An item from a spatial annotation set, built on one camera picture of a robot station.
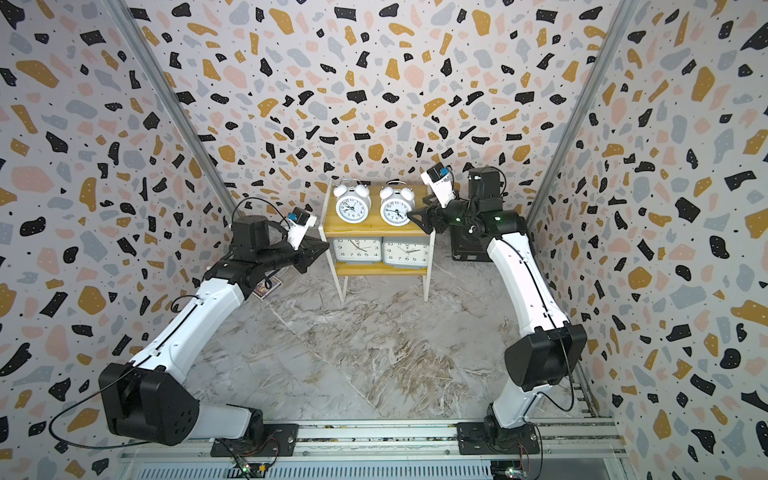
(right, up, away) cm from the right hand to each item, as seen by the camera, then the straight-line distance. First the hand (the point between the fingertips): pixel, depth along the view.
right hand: (418, 206), depth 74 cm
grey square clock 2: (-3, -11, +12) cm, 17 cm away
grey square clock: (-17, -11, +13) cm, 24 cm away
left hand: (-24, -9, +3) cm, 25 cm away
